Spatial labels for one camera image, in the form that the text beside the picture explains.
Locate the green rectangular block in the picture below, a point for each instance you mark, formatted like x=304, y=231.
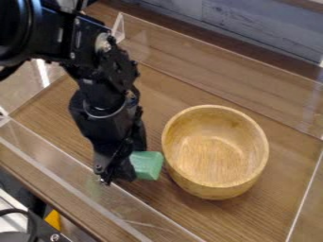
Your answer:
x=147, y=163

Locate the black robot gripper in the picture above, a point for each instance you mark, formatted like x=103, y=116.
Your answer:
x=113, y=132

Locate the black device with screw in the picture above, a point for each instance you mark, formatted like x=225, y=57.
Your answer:
x=42, y=232

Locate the clear acrylic tray wall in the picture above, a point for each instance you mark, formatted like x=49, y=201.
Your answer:
x=191, y=67

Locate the brown wooden bowl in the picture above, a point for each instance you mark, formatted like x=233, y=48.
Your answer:
x=216, y=151

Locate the clear acrylic corner bracket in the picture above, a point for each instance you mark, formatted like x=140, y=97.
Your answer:
x=117, y=31

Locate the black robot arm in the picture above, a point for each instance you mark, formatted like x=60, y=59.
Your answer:
x=41, y=30

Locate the yellow sticker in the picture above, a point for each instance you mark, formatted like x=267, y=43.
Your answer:
x=52, y=219

